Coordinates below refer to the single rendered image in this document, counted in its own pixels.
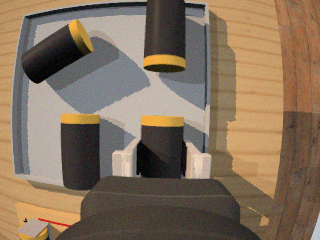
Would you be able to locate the black cylinder with yellow end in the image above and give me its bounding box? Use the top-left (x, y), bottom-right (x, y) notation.
top-left (140, 115), bottom-right (184, 179)
top-left (61, 114), bottom-right (100, 191)
top-left (18, 223), bottom-right (50, 240)
top-left (21, 19), bottom-right (93, 84)
top-left (143, 0), bottom-right (186, 73)

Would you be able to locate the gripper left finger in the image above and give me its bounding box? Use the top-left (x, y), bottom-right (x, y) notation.
top-left (112, 138), bottom-right (142, 177)

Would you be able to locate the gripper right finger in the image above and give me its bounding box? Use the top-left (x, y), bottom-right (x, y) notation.
top-left (181, 140), bottom-right (212, 179)

